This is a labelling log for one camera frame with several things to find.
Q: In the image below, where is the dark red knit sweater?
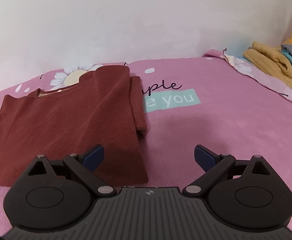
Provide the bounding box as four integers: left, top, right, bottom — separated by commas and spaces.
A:
0, 66, 148, 186

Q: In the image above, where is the pink printed bed sheet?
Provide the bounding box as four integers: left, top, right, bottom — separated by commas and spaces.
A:
0, 50, 292, 235

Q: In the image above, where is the mustard yellow folded garment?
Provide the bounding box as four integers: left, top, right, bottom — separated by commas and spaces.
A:
243, 41, 292, 89

